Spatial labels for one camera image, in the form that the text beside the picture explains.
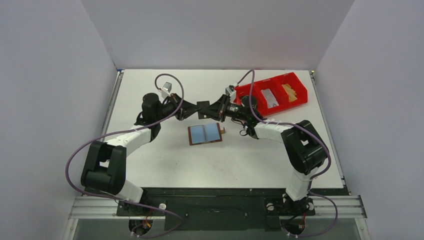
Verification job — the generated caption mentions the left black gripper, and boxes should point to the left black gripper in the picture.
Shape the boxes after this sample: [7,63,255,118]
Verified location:
[155,93,202,123]

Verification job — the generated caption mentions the brown leather card holder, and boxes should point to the brown leather card holder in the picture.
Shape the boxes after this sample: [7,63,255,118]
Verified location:
[187,123,226,146]

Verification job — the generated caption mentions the gold card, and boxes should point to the gold card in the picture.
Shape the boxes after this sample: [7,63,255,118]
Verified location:
[282,84,297,96]
[286,92,298,102]

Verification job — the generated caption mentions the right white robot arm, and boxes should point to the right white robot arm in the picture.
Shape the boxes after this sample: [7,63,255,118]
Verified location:
[199,94,331,214]

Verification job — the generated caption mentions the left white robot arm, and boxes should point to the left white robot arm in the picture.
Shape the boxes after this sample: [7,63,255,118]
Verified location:
[80,93,200,215]

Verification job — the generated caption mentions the gold card in bin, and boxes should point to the gold card in bin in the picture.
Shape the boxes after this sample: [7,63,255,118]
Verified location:
[282,84,297,96]

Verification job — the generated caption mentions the red left bin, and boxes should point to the red left bin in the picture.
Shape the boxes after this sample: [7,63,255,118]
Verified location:
[234,84,268,116]

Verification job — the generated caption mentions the red bin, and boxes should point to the red bin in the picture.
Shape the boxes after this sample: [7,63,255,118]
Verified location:
[234,84,268,116]
[273,72,308,110]
[253,78,288,116]

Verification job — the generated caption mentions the red middle bin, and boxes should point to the red middle bin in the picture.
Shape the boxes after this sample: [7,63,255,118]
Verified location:
[253,78,288,116]

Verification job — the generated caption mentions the red right bin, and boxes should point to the red right bin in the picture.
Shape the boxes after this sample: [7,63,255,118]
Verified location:
[273,72,308,110]

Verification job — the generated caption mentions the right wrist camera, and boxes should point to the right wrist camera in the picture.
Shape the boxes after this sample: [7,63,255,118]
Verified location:
[225,83,238,103]

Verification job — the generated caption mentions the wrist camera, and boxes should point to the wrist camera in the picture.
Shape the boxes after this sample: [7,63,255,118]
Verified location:
[160,82,172,99]
[225,83,238,103]

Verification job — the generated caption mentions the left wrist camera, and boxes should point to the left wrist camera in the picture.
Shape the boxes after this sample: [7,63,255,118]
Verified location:
[160,82,172,99]

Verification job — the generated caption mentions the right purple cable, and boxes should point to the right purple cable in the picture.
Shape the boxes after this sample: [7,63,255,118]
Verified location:
[236,68,339,239]

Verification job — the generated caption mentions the purple cable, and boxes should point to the purple cable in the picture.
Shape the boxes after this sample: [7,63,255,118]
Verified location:
[64,73,185,239]
[236,68,339,239]

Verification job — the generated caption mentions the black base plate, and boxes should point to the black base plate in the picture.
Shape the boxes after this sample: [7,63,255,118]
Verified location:
[82,187,350,233]

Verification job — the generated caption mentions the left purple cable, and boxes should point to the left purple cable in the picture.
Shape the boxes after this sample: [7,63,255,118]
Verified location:
[64,73,185,239]

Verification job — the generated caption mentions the aluminium rail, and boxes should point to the aluminium rail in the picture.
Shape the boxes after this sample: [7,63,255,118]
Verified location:
[68,195,366,220]

